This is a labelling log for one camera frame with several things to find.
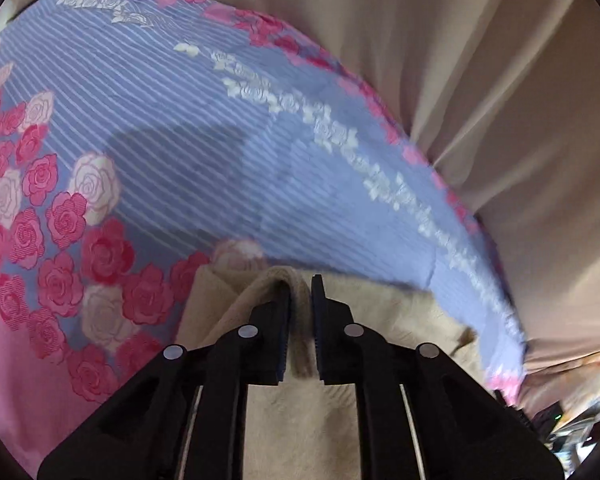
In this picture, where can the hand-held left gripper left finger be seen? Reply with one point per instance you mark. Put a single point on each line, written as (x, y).
(282, 340)

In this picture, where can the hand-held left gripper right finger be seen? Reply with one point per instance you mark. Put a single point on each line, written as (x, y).
(320, 330)

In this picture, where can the beige fleece garment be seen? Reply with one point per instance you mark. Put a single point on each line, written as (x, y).
(310, 425)

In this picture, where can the blue pink rose print blanket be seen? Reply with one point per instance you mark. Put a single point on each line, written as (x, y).
(190, 160)

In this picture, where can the beige curtain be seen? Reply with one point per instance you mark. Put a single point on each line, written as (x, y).
(470, 85)

